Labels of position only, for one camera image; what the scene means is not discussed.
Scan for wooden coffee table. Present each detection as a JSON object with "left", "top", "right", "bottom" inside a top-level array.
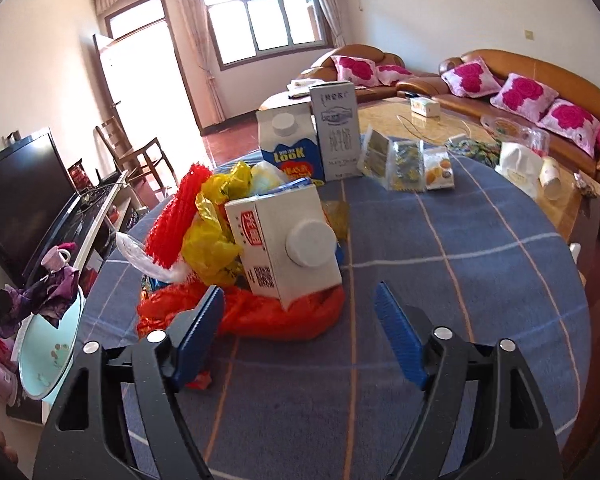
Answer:
[{"left": 357, "top": 96, "right": 600, "bottom": 261}]

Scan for purple cloth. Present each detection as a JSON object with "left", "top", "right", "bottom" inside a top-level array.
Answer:
[{"left": 0, "top": 265, "right": 81, "bottom": 336}]

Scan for pink mug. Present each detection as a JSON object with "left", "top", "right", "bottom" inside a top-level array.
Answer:
[{"left": 40, "top": 242, "right": 78, "bottom": 271}]

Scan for black television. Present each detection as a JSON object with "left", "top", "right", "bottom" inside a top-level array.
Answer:
[{"left": 0, "top": 127, "right": 81, "bottom": 288}]

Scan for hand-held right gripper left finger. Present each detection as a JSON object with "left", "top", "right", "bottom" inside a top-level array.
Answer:
[{"left": 32, "top": 285, "right": 226, "bottom": 480}]

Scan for white paper cup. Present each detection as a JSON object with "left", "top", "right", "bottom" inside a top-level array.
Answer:
[{"left": 538, "top": 156, "right": 563, "bottom": 202}]

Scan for beige curtain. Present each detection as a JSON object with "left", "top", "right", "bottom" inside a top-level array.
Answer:
[
  {"left": 307, "top": 0, "right": 351, "bottom": 51},
  {"left": 172, "top": 0, "right": 231, "bottom": 131}
]

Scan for window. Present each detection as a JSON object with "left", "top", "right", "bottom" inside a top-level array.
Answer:
[{"left": 201, "top": 0, "right": 333, "bottom": 72}]

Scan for clear snack packet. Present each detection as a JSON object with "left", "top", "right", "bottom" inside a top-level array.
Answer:
[{"left": 356, "top": 127, "right": 396, "bottom": 178}]

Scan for orange white snack packet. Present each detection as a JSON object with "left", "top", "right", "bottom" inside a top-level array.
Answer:
[{"left": 422, "top": 146, "right": 456, "bottom": 192}]

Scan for blue plaid tablecloth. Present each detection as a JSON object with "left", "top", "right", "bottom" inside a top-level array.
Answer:
[{"left": 80, "top": 147, "right": 593, "bottom": 480}]

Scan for wooden door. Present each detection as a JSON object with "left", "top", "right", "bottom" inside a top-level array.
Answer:
[{"left": 92, "top": 33, "right": 131, "bottom": 171}]

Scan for white plastic bag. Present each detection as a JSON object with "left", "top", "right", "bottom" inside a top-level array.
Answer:
[{"left": 250, "top": 161, "right": 291, "bottom": 196}]

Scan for red box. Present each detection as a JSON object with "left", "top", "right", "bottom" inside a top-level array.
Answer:
[{"left": 67, "top": 160, "right": 91, "bottom": 188}]

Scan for light blue enamel basin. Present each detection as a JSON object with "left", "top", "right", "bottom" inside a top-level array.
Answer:
[{"left": 17, "top": 285, "right": 86, "bottom": 403}]

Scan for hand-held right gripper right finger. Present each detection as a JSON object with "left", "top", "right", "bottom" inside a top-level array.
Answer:
[{"left": 374, "top": 281, "right": 566, "bottom": 480}]

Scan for white carton with round cap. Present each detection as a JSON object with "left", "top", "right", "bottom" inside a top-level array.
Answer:
[{"left": 224, "top": 183, "right": 343, "bottom": 311}]

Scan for wooden chair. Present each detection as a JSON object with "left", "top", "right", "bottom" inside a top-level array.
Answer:
[{"left": 95, "top": 116, "right": 178, "bottom": 193}]

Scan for long orange leather sofa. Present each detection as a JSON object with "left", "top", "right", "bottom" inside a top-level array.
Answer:
[{"left": 397, "top": 49, "right": 600, "bottom": 201}]

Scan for red foam net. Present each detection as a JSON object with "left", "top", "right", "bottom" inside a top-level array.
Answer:
[{"left": 145, "top": 161, "right": 216, "bottom": 271}]

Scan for tall white milk carton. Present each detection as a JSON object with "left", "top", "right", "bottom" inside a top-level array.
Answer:
[{"left": 308, "top": 81, "right": 363, "bottom": 182}]

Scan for clear plastic dish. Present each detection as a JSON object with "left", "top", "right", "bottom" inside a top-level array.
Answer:
[{"left": 480, "top": 114, "right": 551, "bottom": 153}]

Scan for clear brown plastic wrapper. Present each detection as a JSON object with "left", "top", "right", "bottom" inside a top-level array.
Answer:
[{"left": 322, "top": 200, "right": 351, "bottom": 238}]

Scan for clear snack packets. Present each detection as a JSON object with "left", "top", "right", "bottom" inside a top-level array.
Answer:
[{"left": 386, "top": 139, "right": 426, "bottom": 193}]

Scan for yellow plastic bag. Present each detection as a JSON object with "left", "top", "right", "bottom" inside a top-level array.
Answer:
[{"left": 181, "top": 161, "right": 253, "bottom": 288}]

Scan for pile of patterned candies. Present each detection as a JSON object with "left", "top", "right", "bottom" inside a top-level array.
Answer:
[{"left": 445, "top": 137, "right": 503, "bottom": 168}]

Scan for orange-red plastic bag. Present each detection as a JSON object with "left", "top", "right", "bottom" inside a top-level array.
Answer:
[{"left": 136, "top": 280, "right": 346, "bottom": 343}]

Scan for blue and white milk carton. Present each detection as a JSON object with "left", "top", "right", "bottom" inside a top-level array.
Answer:
[{"left": 256, "top": 101, "right": 326, "bottom": 183}]

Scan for tissue box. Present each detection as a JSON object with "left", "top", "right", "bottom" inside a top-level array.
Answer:
[{"left": 410, "top": 96, "right": 441, "bottom": 119}]

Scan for glass television stand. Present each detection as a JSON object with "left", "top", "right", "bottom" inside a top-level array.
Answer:
[{"left": 22, "top": 170, "right": 148, "bottom": 301}]

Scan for bunch of keys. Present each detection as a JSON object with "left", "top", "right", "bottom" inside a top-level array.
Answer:
[{"left": 572, "top": 172, "right": 598, "bottom": 198}]

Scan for white paper bag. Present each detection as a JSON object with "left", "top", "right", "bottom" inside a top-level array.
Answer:
[{"left": 497, "top": 141, "right": 543, "bottom": 198}]

